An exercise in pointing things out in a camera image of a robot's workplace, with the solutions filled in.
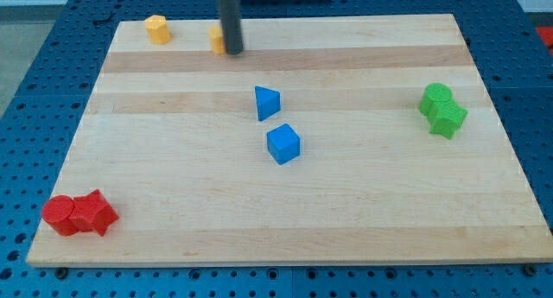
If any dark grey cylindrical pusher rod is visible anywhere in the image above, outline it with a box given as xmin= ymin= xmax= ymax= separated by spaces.
xmin=217 ymin=0 xmax=244 ymax=55

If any yellow heart block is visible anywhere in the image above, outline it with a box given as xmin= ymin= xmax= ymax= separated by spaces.
xmin=208 ymin=25 xmax=226 ymax=54

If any yellow hexagon block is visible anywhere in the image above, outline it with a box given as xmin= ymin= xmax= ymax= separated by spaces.
xmin=144 ymin=15 xmax=171 ymax=45

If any blue triangle block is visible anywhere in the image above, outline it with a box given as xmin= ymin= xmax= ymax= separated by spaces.
xmin=254 ymin=86 xmax=281 ymax=121

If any blue cube block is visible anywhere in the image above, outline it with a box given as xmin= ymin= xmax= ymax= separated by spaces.
xmin=266 ymin=124 xmax=301 ymax=165

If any light wooden board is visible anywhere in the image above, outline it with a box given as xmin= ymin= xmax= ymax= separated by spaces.
xmin=27 ymin=14 xmax=552 ymax=268

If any green cylinder block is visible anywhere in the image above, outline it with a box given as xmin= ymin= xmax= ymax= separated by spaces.
xmin=419 ymin=83 xmax=453 ymax=117

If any green star block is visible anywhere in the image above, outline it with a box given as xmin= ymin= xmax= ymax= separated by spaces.
xmin=427 ymin=99 xmax=468 ymax=140

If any red star block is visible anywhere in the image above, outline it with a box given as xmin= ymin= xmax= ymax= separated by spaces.
xmin=69 ymin=189 xmax=119 ymax=237

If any red cylinder block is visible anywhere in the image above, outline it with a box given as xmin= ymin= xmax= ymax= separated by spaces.
xmin=41 ymin=195 xmax=79 ymax=237

